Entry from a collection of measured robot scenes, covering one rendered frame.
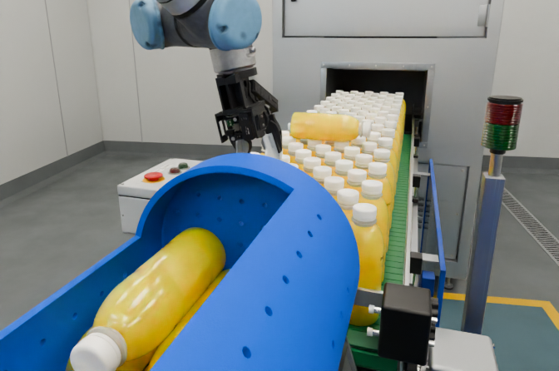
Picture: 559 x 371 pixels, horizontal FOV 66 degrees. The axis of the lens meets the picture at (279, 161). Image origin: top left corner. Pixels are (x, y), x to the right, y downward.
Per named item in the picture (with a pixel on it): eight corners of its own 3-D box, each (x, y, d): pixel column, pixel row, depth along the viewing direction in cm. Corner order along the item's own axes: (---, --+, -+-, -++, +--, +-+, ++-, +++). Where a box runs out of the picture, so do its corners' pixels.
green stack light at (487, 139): (482, 149, 85) (486, 124, 83) (478, 141, 90) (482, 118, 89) (519, 151, 83) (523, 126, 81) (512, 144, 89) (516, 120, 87)
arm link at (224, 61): (220, 48, 79) (261, 39, 76) (225, 73, 80) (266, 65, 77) (201, 51, 72) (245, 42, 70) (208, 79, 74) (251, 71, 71)
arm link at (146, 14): (156, -6, 57) (224, -13, 64) (121, -2, 65) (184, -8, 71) (167, 55, 60) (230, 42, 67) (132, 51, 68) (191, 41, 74)
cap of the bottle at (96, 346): (80, 349, 39) (64, 363, 37) (94, 322, 37) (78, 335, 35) (114, 376, 38) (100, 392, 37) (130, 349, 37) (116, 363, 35)
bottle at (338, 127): (289, 118, 112) (362, 122, 107) (296, 107, 118) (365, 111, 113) (291, 142, 116) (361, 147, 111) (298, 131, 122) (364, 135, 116)
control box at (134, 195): (121, 233, 85) (116, 183, 82) (174, 197, 104) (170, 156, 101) (165, 239, 82) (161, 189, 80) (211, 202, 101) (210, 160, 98)
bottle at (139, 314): (168, 254, 56) (59, 351, 39) (190, 215, 53) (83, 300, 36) (211, 287, 55) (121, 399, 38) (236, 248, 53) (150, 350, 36)
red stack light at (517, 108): (486, 124, 83) (489, 104, 82) (482, 118, 89) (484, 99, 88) (523, 126, 81) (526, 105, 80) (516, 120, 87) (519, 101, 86)
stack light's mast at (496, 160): (479, 178, 86) (490, 98, 82) (475, 169, 92) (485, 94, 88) (514, 181, 84) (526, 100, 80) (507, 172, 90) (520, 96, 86)
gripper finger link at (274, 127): (264, 158, 80) (245, 115, 79) (267, 155, 82) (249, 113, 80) (286, 150, 78) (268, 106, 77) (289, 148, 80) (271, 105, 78)
